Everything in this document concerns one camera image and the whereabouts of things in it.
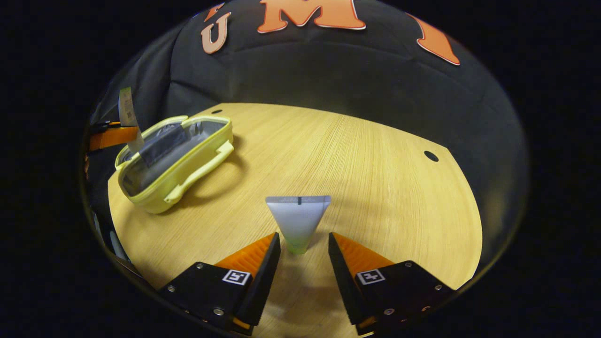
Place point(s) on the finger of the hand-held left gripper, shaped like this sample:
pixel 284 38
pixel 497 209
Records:
pixel 110 138

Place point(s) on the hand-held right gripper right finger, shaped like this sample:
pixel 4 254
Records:
pixel 345 286

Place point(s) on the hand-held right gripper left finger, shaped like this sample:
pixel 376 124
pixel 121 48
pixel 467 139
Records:
pixel 265 281

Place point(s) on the pale green skincare sachet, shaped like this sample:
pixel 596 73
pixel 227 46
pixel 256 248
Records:
pixel 127 117

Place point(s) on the white green skincare tube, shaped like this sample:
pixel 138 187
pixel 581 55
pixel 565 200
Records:
pixel 298 220

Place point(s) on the pale yellow suitcase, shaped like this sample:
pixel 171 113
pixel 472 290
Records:
pixel 188 173

